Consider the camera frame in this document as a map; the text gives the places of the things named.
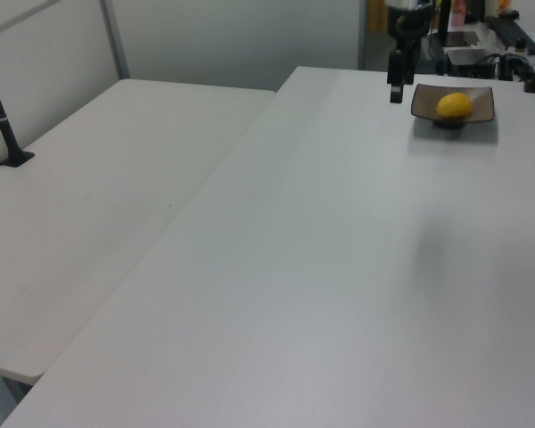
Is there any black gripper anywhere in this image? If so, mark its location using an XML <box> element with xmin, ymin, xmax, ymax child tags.
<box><xmin>387</xmin><ymin>5</ymin><xmax>432</xmax><ymax>105</ymax></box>

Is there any yellow lemon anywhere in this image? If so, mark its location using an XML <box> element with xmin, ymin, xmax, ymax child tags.
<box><xmin>436</xmin><ymin>92</ymin><xmax>473</xmax><ymax>119</ymax></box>

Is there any brown square ceramic plate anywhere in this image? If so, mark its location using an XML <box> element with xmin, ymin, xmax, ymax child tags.
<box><xmin>410</xmin><ymin>83</ymin><xmax>495</xmax><ymax>130</ymax></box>

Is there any black monitor stand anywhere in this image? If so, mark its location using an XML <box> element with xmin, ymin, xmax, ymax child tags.
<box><xmin>435</xmin><ymin>0</ymin><xmax>453</xmax><ymax>62</ymax></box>

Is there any tan wooden panel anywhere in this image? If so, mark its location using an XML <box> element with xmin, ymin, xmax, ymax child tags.
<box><xmin>365</xmin><ymin>0</ymin><xmax>390</xmax><ymax>33</ymax></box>

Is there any black tablet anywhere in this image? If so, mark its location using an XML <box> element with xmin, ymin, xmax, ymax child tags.
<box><xmin>445</xmin><ymin>29</ymin><xmax>481</xmax><ymax>48</ymax></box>

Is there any black electronics box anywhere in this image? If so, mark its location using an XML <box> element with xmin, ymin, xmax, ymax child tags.
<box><xmin>445</xmin><ymin>47</ymin><xmax>501</xmax><ymax>79</ymax></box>

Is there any pink bottle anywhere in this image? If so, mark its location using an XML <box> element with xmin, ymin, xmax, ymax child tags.
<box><xmin>449</xmin><ymin>0</ymin><xmax>468</xmax><ymax>26</ymax></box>

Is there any black keyboard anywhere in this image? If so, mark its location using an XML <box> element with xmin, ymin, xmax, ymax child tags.
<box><xmin>487</xmin><ymin>18</ymin><xmax>535</xmax><ymax>53</ymax></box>

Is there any black cable bundle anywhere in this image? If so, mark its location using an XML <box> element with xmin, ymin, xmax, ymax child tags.
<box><xmin>498</xmin><ymin>52</ymin><xmax>534</xmax><ymax>83</ymax></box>

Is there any grey metal partition post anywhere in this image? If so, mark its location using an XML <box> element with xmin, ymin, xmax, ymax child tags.
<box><xmin>99</xmin><ymin>0</ymin><xmax>131</xmax><ymax>82</ymax></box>

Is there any black camera pole with base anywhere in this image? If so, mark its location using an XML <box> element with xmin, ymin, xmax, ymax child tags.
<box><xmin>0</xmin><ymin>46</ymin><xmax>36</xmax><ymax>169</ymax></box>

